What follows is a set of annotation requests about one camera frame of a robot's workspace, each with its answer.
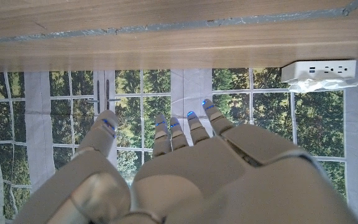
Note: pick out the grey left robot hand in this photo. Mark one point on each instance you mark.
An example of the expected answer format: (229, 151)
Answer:
(228, 180)

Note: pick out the printed window backdrop cloth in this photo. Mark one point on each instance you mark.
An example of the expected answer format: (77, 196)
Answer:
(319, 124)

